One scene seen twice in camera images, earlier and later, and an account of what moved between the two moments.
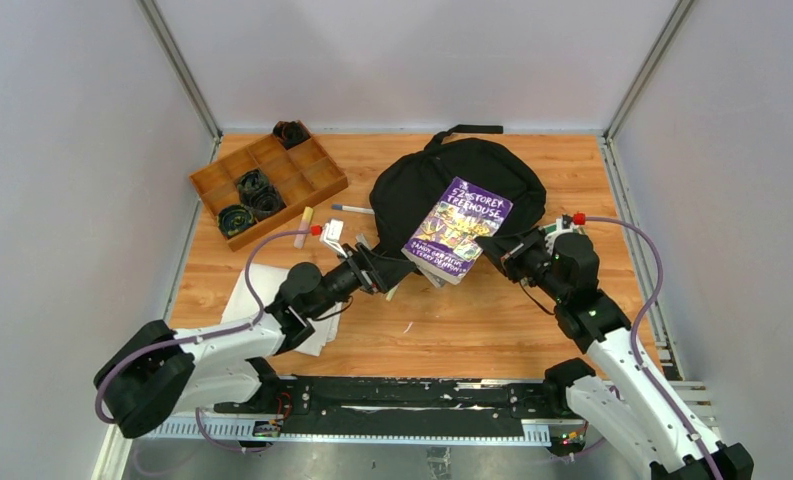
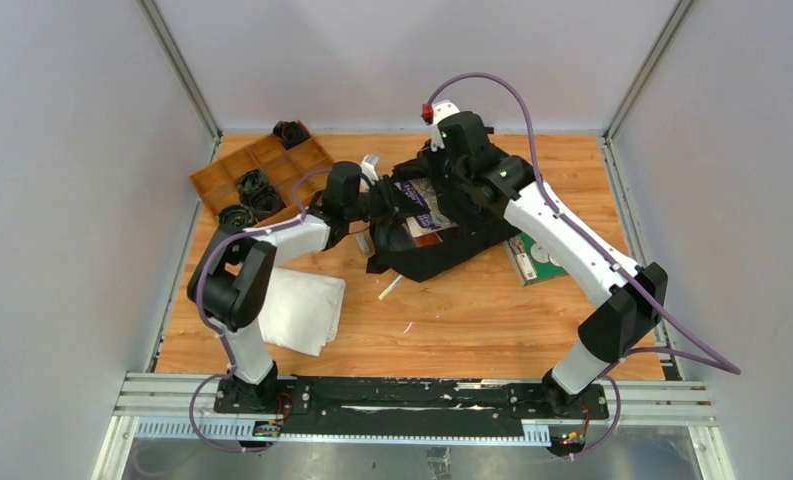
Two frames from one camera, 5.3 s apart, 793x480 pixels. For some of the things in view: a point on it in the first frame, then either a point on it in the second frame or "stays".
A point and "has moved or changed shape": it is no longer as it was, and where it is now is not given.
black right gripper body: (534, 262) -> (450, 176)
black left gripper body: (362, 268) -> (379, 199)
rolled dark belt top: (290, 133) stays
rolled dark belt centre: (266, 201) stays
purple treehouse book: (444, 239) -> (428, 222)
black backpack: (408, 188) has moved or changed shape
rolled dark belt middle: (250, 182) stays
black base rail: (403, 407) stays
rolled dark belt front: (235, 219) stays
